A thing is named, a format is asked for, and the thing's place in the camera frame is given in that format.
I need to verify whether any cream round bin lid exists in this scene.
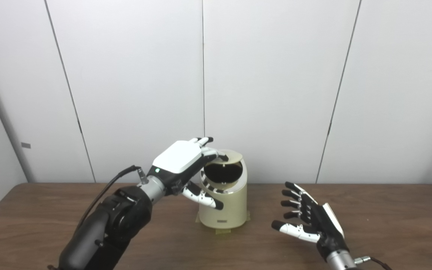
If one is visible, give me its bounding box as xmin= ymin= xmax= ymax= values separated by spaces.
xmin=210 ymin=149 xmax=243 ymax=165

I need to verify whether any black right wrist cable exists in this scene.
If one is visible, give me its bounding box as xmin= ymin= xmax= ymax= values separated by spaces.
xmin=354 ymin=256 xmax=393 ymax=270

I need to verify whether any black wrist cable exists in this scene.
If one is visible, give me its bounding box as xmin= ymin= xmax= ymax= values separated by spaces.
xmin=75 ymin=165 xmax=149 ymax=233
xmin=354 ymin=256 xmax=393 ymax=270

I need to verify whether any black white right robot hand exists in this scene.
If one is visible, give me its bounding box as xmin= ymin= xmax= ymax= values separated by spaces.
xmin=271 ymin=182 xmax=350 ymax=259

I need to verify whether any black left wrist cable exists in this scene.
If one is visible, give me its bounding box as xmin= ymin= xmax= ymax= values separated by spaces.
xmin=75 ymin=165 xmax=149 ymax=233

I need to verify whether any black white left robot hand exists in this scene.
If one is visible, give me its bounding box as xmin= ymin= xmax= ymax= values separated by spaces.
xmin=147 ymin=137 xmax=228 ymax=210

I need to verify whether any cream-colored bin body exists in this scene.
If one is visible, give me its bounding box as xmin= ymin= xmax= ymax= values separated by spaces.
xmin=199 ymin=150 xmax=248 ymax=229

